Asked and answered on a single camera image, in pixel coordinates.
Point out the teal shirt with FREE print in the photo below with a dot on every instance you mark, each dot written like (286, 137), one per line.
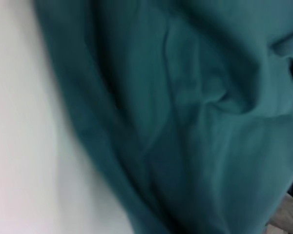
(161, 109)

